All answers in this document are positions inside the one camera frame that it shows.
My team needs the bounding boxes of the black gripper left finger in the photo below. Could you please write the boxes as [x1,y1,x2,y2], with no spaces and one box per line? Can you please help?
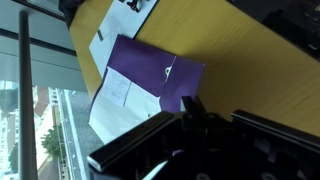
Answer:
[87,110,176,173]

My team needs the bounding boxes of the white papers in holder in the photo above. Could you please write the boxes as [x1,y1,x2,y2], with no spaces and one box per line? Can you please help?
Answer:
[88,66,163,145]

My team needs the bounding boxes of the grey metal window railing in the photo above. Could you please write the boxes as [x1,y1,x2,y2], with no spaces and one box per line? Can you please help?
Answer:
[17,9,39,180]

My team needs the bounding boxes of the black cloth bag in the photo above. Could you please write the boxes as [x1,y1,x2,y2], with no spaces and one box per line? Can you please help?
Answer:
[57,0,88,30]

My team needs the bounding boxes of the black binder clip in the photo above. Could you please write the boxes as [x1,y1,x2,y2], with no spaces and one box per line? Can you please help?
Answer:
[118,0,152,14]

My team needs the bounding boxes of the purple cloth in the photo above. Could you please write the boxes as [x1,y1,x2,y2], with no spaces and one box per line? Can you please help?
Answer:
[87,34,205,145]

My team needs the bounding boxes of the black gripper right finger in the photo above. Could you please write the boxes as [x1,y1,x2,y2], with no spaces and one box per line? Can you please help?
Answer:
[230,109,320,155]

